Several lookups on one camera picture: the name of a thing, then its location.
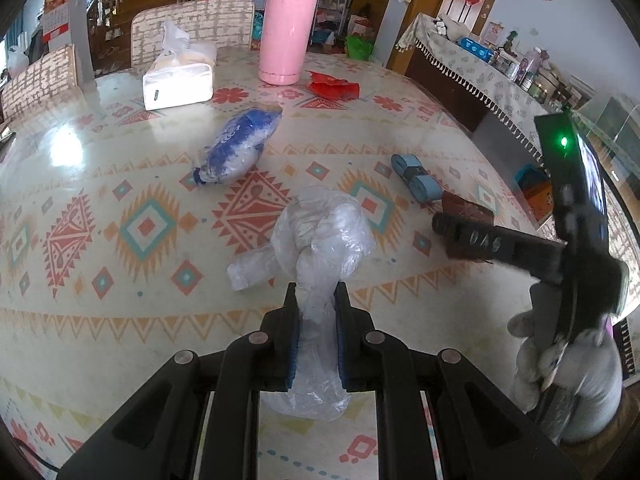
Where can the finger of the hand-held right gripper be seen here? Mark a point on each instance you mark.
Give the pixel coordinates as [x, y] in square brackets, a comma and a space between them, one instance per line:
[480, 242]

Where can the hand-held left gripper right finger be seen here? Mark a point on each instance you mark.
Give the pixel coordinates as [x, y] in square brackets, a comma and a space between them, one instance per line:
[341, 345]

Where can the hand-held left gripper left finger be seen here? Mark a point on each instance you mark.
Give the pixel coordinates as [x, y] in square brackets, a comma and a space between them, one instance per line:
[292, 340]

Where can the dark red wallet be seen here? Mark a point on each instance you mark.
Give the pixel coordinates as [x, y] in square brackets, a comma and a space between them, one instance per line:
[467, 207]

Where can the clear plastic bag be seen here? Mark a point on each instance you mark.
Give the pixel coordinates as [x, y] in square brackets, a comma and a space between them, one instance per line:
[325, 230]

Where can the person's right hand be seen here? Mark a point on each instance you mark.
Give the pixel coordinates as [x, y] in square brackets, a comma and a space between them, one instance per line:
[595, 385]

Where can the side table with leaf cloth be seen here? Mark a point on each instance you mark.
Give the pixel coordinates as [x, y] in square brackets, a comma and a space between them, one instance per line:
[480, 80]

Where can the blue tissue packet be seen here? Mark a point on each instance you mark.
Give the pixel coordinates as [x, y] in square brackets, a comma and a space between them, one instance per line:
[475, 50]

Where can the blue white plastic bag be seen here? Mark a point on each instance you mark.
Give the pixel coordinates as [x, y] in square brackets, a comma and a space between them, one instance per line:
[235, 152]

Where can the red crumpled wrapper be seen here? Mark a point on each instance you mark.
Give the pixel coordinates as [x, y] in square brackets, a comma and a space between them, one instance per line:
[332, 87]

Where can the green bag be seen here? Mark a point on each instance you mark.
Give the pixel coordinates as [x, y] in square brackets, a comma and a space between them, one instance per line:
[359, 46]

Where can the white tissue pack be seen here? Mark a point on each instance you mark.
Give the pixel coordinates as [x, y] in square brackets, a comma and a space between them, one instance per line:
[175, 87]

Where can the pink thermos bottle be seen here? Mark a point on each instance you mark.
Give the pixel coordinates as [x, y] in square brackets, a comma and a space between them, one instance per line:
[285, 35]

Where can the patterned chair back middle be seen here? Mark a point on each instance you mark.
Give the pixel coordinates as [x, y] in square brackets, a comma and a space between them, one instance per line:
[220, 22]

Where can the patterned chair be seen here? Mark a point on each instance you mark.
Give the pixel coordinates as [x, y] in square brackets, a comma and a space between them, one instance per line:
[45, 80]
[220, 22]

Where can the patterned chair back left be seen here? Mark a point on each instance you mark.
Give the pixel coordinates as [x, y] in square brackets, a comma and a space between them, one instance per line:
[45, 80]

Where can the red wall calendar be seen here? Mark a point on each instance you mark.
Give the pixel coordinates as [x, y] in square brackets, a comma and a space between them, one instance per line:
[57, 5]

